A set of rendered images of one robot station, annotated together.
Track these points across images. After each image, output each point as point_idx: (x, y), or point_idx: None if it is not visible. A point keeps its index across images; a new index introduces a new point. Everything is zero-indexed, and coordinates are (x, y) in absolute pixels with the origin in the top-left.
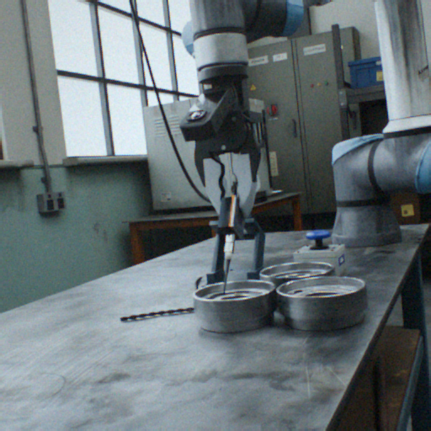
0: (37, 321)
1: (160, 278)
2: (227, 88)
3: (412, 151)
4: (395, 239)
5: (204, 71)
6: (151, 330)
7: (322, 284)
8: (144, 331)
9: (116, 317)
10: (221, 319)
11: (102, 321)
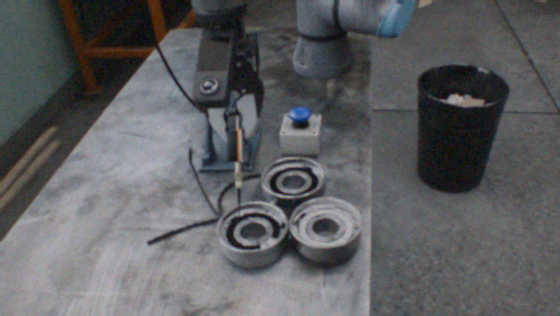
0: (63, 242)
1: (147, 142)
2: (231, 34)
3: (377, 7)
4: (350, 68)
5: (205, 16)
6: (183, 262)
7: (321, 203)
8: (178, 264)
9: (140, 235)
10: (250, 262)
11: (129, 243)
